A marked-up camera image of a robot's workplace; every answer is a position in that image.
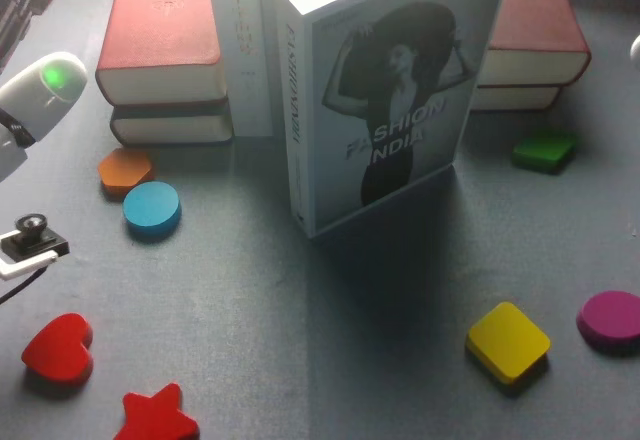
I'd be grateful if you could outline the Fashion India photo book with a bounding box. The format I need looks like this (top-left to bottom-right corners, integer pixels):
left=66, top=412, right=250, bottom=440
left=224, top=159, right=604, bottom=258
left=273, top=0, right=512, bottom=240

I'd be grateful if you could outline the thin black camera cable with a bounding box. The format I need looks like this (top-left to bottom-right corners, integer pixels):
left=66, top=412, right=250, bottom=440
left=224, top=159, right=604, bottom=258
left=0, top=263, right=52, bottom=306

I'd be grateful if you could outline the grey table cloth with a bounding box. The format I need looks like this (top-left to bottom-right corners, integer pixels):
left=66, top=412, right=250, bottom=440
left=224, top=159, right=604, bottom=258
left=0, top=0, right=640, bottom=440

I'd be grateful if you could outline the red heart block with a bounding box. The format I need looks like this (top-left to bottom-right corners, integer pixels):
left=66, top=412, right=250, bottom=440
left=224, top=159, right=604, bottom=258
left=20, top=312, right=95, bottom=388

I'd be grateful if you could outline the green rounded square block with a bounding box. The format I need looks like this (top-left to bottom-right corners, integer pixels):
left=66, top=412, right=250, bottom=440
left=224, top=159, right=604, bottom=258
left=510, top=128, right=579, bottom=176

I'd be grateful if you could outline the white book gold lettered spine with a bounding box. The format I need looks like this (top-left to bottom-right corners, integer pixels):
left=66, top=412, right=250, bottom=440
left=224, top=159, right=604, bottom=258
left=204, top=0, right=309, bottom=137

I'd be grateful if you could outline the magenta round block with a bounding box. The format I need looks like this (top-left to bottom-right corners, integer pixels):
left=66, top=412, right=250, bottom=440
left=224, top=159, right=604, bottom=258
left=575, top=289, right=640, bottom=356

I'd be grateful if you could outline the red star block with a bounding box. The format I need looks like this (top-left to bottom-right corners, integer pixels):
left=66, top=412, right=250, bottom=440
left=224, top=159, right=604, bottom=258
left=112, top=382, right=201, bottom=440

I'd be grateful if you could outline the yellow rounded square block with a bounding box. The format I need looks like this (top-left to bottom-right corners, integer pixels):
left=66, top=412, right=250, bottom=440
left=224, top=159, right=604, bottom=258
left=464, top=301, right=553, bottom=387

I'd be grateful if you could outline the orange hexagon block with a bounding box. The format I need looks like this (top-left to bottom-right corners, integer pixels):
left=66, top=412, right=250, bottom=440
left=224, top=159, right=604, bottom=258
left=97, top=147, right=156, bottom=200

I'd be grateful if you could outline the red hardcover book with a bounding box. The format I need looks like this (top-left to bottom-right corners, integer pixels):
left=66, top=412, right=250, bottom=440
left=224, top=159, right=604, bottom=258
left=468, top=82, right=564, bottom=113
left=472, top=0, right=593, bottom=87
left=94, top=0, right=229, bottom=106

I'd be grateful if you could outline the blue round block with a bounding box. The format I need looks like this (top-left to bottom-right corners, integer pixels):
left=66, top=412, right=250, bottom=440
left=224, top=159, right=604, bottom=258
left=122, top=180, right=183, bottom=241

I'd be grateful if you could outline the small black camera white bracket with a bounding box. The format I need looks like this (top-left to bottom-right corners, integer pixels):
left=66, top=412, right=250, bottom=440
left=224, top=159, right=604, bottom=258
left=0, top=212, right=71, bottom=282

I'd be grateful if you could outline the black machinery beside table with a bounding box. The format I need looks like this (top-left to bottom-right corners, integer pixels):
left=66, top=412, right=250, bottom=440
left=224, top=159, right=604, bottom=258
left=0, top=0, right=56, bottom=64

